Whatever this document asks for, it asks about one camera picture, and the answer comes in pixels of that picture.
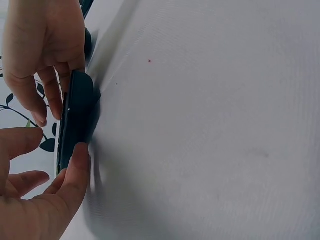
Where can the black oblong device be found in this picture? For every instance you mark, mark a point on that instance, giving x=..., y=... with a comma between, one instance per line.
x=77, y=112

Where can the person's left hand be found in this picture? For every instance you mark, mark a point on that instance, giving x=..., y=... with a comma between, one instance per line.
x=30, y=215

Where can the person's right hand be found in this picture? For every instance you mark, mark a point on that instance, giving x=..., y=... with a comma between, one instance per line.
x=42, y=35

